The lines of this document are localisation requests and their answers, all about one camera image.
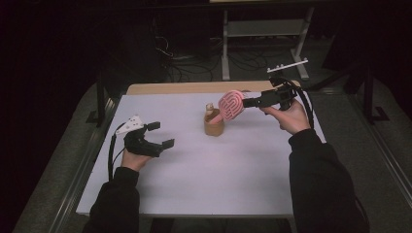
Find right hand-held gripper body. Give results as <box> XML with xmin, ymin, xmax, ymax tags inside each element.
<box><xmin>261</xmin><ymin>57</ymin><xmax>309</xmax><ymax>111</ymax></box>

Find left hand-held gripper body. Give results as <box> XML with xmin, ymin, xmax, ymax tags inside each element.
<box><xmin>115</xmin><ymin>115</ymin><xmax>163</xmax><ymax>158</ymax></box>

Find pink hairbrush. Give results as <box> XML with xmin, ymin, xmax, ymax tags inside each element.
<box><xmin>208</xmin><ymin>89</ymin><xmax>246</xmax><ymax>125</ymax></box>

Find brown cup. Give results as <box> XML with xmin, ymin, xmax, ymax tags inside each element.
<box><xmin>203</xmin><ymin>102</ymin><xmax>225</xmax><ymax>138</ymax></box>

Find person's left hand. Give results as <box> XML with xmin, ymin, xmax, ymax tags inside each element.
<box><xmin>120</xmin><ymin>149</ymin><xmax>154</xmax><ymax>173</ymax></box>

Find person's right hand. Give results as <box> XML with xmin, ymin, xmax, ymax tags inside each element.
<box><xmin>260</xmin><ymin>98</ymin><xmax>311</xmax><ymax>136</ymax></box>

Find wooden table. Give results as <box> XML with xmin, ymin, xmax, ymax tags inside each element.
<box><xmin>125</xmin><ymin>80</ymin><xmax>302</xmax><ymax>96</ymax></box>

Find black metal stand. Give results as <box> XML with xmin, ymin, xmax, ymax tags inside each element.
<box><xmin>361</xmin><ymin>62</ymin><xmax>392</xmax><ymax>125</ymax></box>
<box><xmin>86</xmin><ymin>69</ymin><xmax>115</xmax><ymax>128</ymax></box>

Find white table mat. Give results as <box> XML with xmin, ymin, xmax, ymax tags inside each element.
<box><xmin>76</xmin><ymin>91</ymin><xmax>326</xmax><ymax>216</ymax></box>

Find right hand-held gripper black cable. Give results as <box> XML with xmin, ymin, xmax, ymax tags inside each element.
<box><xmin>277</xmin><ymin>77</ymin><xmax>371</xmax><ymax>229</ymax></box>

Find hand-held gripper black cable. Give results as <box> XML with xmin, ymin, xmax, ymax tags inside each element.
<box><xmin>277</xmin><ymin>77</ymin><xmax>371</xmax><ymax>229</ymax></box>
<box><xmin>108</xmin><ymin>122</ymin><xmax>128</xmax><ymax>183</ymax></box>

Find left hand-held gripper black cable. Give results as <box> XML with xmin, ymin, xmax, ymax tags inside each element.
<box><xmin>108</xmin><ymin>122</ymin><xmax>128</xmax><ymax>183</ymax></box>

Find white metal stand frame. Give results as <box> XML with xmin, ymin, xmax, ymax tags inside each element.
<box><xmin>221</xmin><ymin>5</ymin><xmax>316</xmax><ymax>82</ymax></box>

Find black floor cables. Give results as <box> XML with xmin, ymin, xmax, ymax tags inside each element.
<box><xmin>154</xmin><ymin>32</ymin><xmax>292</xmax><ymax>83</ymax></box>

